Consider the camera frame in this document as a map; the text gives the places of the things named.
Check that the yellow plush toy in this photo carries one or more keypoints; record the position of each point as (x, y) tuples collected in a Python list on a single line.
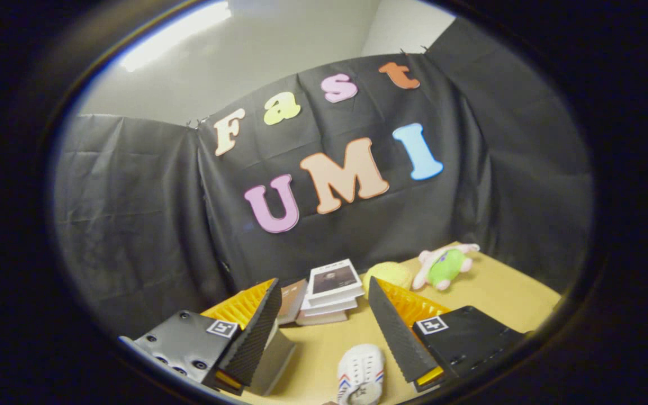
[(390, 274)]

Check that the white book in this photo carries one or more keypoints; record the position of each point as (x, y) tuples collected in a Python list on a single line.
[(329, 305)]

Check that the pink and green plush toy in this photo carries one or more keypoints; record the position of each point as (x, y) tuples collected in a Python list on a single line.
[(448, 265)]

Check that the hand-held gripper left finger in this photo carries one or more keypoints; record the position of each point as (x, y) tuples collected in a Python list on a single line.
[(256, 332)]

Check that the black backdrop cloth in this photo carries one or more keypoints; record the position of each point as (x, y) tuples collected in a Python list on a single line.
[(149, 225)]

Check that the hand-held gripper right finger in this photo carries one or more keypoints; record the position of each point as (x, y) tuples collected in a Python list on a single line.
[(394, 332)]

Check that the white striped shoe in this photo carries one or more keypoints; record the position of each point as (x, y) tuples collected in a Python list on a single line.
[(360, 374)]

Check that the tan cardboard storage box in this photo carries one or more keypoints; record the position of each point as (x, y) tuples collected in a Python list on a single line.
[(276, 360)]

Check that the pale thick book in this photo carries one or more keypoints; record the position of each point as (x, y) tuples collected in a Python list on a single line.
[(321, 318)]

